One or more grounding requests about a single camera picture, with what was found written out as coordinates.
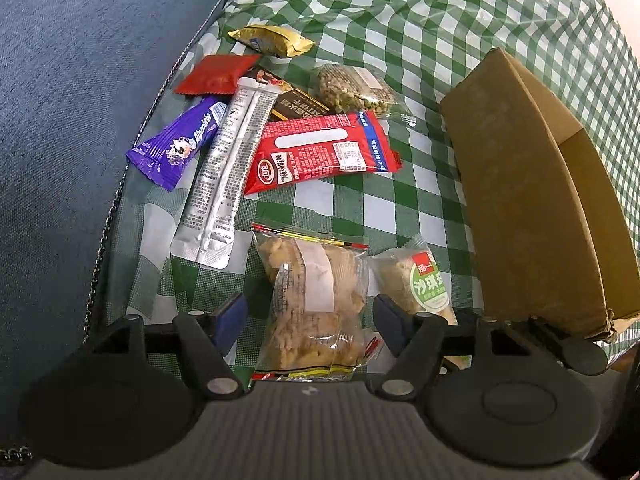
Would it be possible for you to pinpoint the clear bag of nuts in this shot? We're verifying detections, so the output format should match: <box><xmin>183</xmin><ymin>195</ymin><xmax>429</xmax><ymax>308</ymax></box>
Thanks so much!
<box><xmin>310</xmin><ymin>63</ymin><xmax>416</xmax><ymax>127</ymax></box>

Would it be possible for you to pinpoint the brown cardboard box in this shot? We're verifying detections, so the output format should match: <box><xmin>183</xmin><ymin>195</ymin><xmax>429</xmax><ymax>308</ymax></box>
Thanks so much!
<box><xmin>440</xmin><ymin>49</ymin><xmax>639</xmax><ymax>340</ymax></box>

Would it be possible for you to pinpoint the small red foil packet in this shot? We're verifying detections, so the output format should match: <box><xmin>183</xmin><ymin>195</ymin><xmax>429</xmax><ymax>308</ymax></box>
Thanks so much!
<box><xmin>174</xmin><ymin>54</ymin><xmax>260</xmax><ymax>96</ymax></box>

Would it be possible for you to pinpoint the green label pastry packet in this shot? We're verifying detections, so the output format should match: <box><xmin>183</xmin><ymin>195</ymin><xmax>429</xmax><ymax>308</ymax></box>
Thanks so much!
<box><xmin>369</xmin><ymin>234</ymin><xmax>458</xmax><ymax>325</ymax></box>

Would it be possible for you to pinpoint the clear bag of biscuits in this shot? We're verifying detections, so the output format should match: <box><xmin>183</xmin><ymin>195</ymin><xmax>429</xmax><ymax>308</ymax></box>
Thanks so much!
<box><xmin>252</xmin><ymin>223</ymin><xmax>381</xmax><ymax>382</ymax></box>

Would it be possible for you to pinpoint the green white checkered cloth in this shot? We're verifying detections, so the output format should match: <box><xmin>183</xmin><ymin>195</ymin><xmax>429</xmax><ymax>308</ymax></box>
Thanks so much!
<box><xmin>85</xmin><ymin>0</ymin><xmax>639</xmax><ymax>379</ymax></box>

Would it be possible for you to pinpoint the gold foil snack packet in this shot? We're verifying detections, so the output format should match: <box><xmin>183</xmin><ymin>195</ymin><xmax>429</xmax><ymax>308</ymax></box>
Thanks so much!
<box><xmin>228</xmin><ymin>25</ymin><xmax>314</xmax><ymax>58</ymax></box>

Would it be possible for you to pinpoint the long silver snack packet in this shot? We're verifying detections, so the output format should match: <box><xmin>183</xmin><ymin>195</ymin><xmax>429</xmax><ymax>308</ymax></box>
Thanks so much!
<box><xmin>170</xmin><ymin>77</ymin><xmax>281</xmax><ymax>270</ymax></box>

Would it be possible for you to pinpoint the large red snack packet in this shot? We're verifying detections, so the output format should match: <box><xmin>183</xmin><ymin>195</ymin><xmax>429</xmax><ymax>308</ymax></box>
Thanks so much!
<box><xmin>245</xmin><ymin>110</ymin><xmax>402</xmax><ymax>195</ymax></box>

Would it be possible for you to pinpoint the black cracker packet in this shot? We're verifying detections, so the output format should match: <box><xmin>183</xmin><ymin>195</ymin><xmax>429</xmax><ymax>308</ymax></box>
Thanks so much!
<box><xmin>245</xmin><ymin>65</ymin><xmax>330</xmax><ymax>122</ymax></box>

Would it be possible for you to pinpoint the purple candy wrapper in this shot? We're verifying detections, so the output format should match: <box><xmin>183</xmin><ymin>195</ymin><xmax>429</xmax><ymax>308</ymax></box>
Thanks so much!
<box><xmin>126</xmin><ymin>96</ymin><xmax>228</xmax><ymax>192</ymax></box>

